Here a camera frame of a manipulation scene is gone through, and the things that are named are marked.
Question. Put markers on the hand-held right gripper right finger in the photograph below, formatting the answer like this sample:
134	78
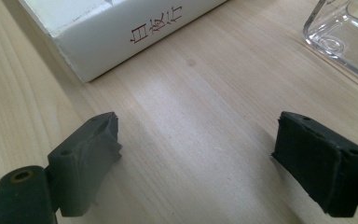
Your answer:
320	161

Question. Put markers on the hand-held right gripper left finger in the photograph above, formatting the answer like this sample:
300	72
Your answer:
84	168

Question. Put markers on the clear acrylic book rack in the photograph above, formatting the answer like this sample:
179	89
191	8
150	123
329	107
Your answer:
345	34

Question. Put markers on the white box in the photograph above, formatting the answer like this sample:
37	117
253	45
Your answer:
121	37

